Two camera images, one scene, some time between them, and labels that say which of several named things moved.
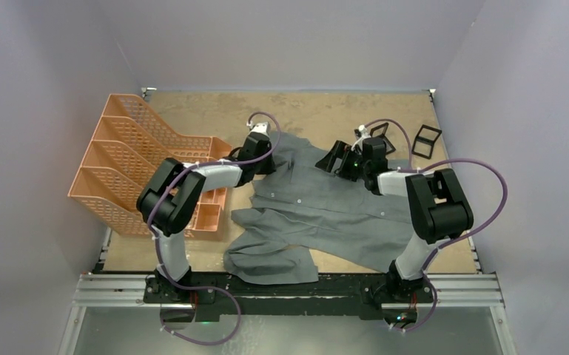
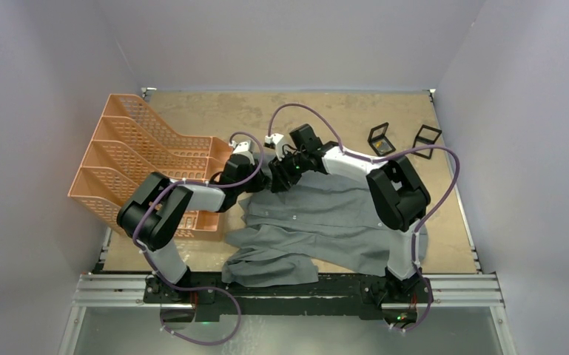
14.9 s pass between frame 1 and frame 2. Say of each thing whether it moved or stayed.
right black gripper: moved
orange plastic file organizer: stayed
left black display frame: stayed
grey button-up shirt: stayed
